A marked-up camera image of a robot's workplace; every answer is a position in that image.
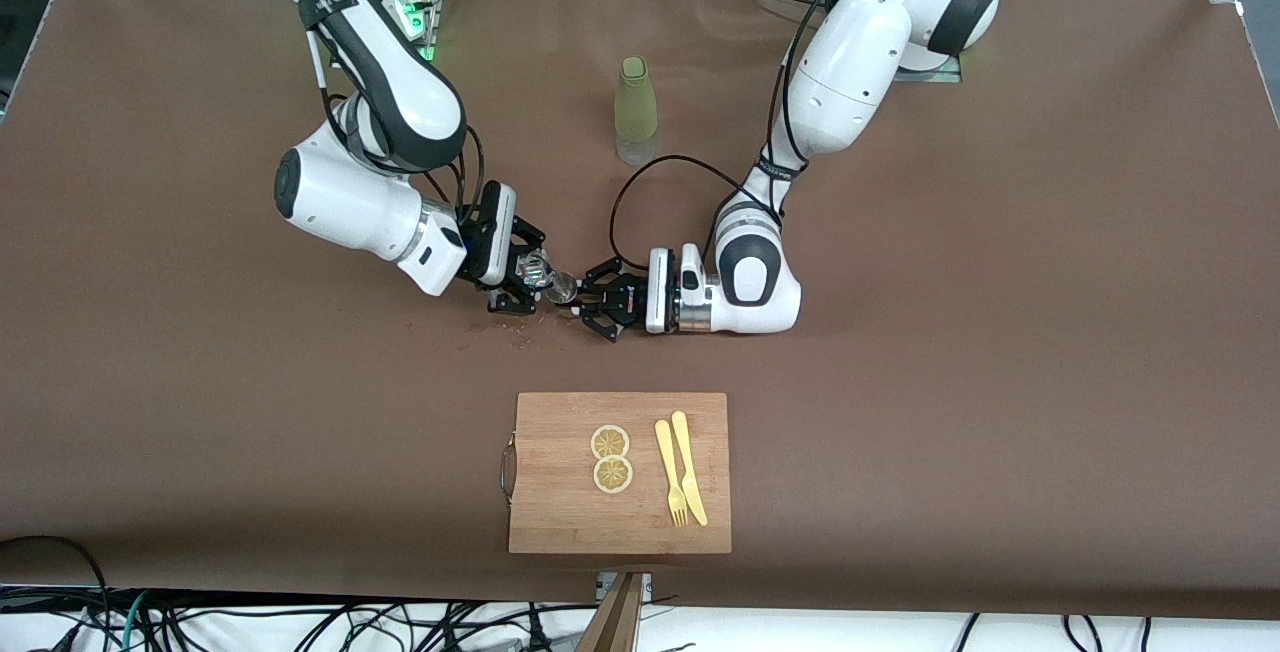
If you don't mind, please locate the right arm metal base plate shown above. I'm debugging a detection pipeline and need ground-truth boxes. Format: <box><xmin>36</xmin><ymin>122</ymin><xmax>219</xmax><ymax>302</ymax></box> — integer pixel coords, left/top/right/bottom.
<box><xmin>395</xmin><ymin>0</ymin><xmax>443</xmax><ymax>65</ymax></box>

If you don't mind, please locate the wooden cutting board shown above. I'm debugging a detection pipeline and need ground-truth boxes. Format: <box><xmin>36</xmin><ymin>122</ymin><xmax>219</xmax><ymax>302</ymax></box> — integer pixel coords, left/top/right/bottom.
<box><xmin>500</xmin><ymin>392</ymin><xmax>732</xmax><ymax>555</ymax></box>

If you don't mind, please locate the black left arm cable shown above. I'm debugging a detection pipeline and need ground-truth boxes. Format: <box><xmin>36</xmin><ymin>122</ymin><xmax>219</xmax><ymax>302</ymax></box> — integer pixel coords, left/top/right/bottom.
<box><xmin>609</xmin><ymin>0</ymin><xmax>836</xmax><ymax>271</ymax></box>

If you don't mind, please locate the black looped floor cable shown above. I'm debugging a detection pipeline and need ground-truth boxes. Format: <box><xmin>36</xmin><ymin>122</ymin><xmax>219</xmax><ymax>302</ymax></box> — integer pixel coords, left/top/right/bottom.
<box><xmin>0</xmin><ymin>535</ymin><xmax>113</xmax><ymax>652</ymax></box>

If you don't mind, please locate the yellow plastic fork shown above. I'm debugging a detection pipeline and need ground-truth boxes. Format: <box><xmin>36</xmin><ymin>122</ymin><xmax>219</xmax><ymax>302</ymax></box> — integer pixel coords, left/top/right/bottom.
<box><xmin>655</xmin><ymin>419</ymin><xmax>691</xmax><ymax>528</ymax></box>

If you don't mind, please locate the yellow plastic knife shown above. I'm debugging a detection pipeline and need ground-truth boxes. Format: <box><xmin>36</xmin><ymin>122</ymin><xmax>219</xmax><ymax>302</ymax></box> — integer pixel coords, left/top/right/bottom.
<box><xmin>671</xmin><ymin>411</ymin><xmax>709</xmax><ymax>527</ymax></box>

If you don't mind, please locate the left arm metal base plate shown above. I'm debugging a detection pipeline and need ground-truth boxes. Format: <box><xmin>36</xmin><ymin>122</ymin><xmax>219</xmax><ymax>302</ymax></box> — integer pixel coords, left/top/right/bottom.
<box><xmin>893</xmin><ymin>50</ymin><xmax>964</xmax><ymax>84</ymax></box>

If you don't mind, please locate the olive green bottle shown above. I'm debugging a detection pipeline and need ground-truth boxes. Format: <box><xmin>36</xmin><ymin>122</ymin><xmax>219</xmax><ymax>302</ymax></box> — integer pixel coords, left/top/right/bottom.
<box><xmin>614</xmin><ymin>55</ymin><xmax>659</xmax><ymax>167</ymax></box>

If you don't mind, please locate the brown table cover sheet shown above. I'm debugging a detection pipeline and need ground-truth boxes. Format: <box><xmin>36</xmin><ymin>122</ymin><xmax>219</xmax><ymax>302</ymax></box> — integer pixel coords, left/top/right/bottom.
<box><xmin>0</xmin><ymin>0</ymin><xmax>1280</xmax><ymax>619</ymax></box>

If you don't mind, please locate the teal floor cable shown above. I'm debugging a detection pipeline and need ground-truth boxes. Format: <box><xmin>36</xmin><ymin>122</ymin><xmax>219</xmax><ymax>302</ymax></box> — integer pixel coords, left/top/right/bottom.
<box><xmin>118</xmin><ymin>590</ymin><xmax>151</xmax><ymax>652</ymax></box>

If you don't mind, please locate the metal jigger measuring cup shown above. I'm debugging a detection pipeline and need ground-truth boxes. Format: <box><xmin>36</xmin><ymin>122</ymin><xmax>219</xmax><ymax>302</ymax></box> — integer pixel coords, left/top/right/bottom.
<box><xmin>546</xmin><ymin>274</ymin><xmax>586</xmax><ymax>321</ymax></box>

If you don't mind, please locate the wooden post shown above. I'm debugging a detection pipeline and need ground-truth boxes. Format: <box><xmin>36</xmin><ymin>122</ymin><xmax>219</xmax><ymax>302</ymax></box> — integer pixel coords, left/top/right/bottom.
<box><xmin>575</xmin><ymin>572</ymin><xmax>646</xmax><ymax>652</ymax></box>

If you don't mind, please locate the liquid spill stain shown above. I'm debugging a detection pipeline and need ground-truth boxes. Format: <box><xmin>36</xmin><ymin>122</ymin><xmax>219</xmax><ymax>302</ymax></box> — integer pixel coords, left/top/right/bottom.
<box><xmin>462</xmin><ymin>310</ymin><xmax>583</xmax><ymax>349</ymax></box>

